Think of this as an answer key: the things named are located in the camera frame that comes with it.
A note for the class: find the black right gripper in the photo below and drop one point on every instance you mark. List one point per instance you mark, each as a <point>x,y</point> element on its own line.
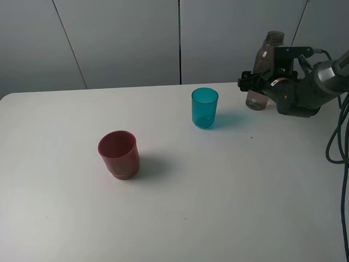
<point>297,98</point>

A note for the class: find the smoky translucent water bottle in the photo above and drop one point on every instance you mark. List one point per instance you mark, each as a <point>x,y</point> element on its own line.
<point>263,62</point>

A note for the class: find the teal translucent plastic cup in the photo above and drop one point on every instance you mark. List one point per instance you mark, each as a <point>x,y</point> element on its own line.
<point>204,104</point>

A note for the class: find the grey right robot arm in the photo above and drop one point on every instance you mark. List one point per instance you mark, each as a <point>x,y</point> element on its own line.
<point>331,77</point>

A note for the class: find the red plastic cup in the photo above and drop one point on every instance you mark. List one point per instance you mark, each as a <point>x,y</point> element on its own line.
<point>119,152</point>

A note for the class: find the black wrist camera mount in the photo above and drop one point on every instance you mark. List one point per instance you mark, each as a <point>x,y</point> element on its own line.
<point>284,57</point>

